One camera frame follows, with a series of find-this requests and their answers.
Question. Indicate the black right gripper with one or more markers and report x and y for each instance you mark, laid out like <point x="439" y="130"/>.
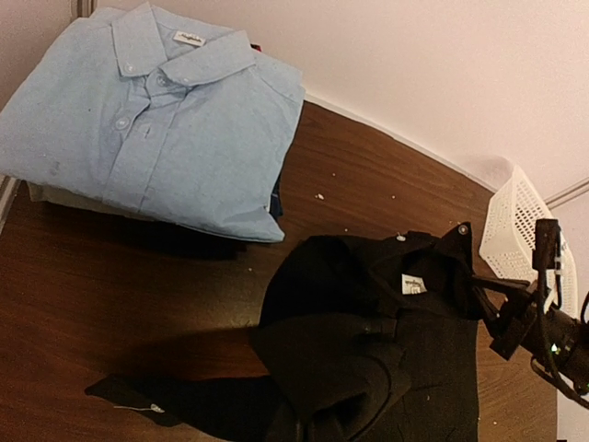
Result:
<point x="515" y="324"/>

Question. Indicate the black long sleeve shirt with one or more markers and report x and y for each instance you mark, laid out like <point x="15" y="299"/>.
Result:
<point x="362" y="340"/>

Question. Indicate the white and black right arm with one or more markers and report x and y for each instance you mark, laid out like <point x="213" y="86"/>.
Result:
<point x="563" y="350"/>

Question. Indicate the white plastic mesh basket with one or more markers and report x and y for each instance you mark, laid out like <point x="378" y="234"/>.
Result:
<point x="508" y="238"/>

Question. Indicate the light blue folded shirt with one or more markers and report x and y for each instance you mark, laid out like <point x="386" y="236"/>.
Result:
<point x="158" y="115"/>

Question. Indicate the grey folded shirt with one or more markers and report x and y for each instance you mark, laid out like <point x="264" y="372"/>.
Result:
<point x="54" y="195"/>

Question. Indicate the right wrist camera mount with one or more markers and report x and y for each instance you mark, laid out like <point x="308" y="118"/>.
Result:
<point x="547" y="245"/>

